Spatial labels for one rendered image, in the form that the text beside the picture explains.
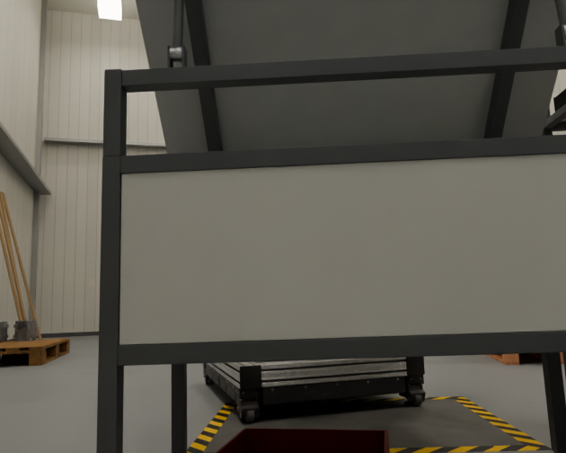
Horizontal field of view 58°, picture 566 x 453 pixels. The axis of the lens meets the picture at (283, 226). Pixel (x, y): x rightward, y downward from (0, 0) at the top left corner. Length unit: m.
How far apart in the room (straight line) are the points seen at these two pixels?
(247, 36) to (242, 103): 0.20
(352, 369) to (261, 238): 1.34
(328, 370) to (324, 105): 1.17
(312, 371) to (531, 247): 1.32
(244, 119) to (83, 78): 10.58
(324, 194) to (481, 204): 0.32
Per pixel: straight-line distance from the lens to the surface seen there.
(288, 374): 2.21
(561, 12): 1.35
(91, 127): 11.69
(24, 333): 6.49
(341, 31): 1.52
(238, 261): 1.06
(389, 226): 1.07
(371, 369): 2.34
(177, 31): 1.25
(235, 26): 1.51
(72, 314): 11.06
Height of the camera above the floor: 0.47
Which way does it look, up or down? 9 degrees up
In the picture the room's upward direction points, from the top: 2 degrees counter-clockwise
